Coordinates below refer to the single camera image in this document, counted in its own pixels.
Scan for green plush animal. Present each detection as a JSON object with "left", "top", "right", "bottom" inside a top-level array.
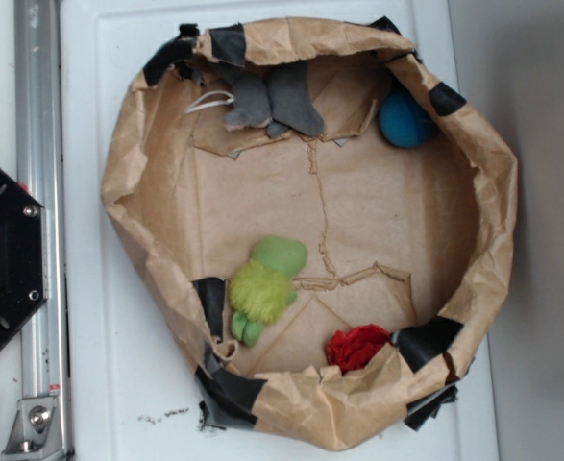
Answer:
[{"left": 229, "top": 235, "right": 307, "bottom": 347}]

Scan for gray plush animal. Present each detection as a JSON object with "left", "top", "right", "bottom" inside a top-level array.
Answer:
[{"left": 182, "top": 61, "right": 327, "bottom": 139}]

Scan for brown paper bag bin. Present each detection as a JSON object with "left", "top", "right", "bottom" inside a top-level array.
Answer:
[{"left": 101, "top": 17, "right": 517, "bottom": 450}]

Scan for red crumpled paper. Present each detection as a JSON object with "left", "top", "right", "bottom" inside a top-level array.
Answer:
[{"left": 327, "top": 324, "right": 391, "bottom": 374}]

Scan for blue ball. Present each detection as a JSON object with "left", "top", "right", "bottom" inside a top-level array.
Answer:
[{"left": 379, "top": 90, "right": 435, "bottom": 148}]

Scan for white plastic tray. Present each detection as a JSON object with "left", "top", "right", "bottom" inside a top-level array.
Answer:
[{"left": 60, "top": 1, "right": 499, "bottom": 460}]

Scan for aluminum extrusion rail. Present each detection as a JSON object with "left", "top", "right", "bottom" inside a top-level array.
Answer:
[{"left": 12, "top": 0, "right": 74, "bottom": 400}]

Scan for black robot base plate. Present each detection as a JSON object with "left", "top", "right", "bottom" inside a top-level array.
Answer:
[{"left": 0, "top": 169, "right": 46, "bottom": 351}]

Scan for metal corner bracket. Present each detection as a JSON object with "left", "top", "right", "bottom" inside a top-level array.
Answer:
[{"left": 1, "top": 396, "right": 74, "bottom": 460}]

